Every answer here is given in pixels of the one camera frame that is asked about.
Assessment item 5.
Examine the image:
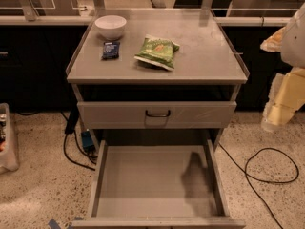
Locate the grey drawer cabinet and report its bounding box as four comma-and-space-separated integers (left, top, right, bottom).
65, 7, 251, 229

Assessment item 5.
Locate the black floor cable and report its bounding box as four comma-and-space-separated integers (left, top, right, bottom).
218, 142, 300, 229
60, 111, 98, 172

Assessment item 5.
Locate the open grey middle drawer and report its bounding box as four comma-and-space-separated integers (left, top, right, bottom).
72, 141, 245, 229

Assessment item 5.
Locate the blue floor tape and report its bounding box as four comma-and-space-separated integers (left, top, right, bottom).
48, 217, 84, 229

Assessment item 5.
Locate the clear plastic storage bin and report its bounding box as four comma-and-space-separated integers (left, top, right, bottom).
0, 103, 19, 171

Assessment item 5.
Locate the dark blue snack packet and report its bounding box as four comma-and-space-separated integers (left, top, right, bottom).
102, 42, 120, 60

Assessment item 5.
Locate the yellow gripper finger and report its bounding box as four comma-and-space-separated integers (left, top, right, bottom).
260, 27, 285, 52
261, 68, 305, 132

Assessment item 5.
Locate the black power plug block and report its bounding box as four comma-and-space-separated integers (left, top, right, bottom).
65, 106, 79, 135

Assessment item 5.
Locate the green jalapeno chip bag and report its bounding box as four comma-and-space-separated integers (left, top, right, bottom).
134, 34, 180, 71

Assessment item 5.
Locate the black drawer handle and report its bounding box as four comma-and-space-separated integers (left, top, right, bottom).
145, 110, 171, 118

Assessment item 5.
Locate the black floor cable left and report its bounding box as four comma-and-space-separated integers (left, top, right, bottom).
60, 111, 98, 172

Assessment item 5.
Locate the closed grey top drawer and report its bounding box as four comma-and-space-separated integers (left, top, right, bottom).
77, 101, 236, 129

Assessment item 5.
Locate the black floor cable right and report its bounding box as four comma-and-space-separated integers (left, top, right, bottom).
218, 142, 300, 229

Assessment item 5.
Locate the white ceramic bowl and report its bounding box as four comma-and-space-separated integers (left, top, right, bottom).
94, 15, 127, 40

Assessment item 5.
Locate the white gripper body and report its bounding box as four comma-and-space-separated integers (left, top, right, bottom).
280, 4, 305, 68

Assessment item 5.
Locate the blue power adapter box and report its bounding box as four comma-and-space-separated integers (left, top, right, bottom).
81, 131, 94, 150

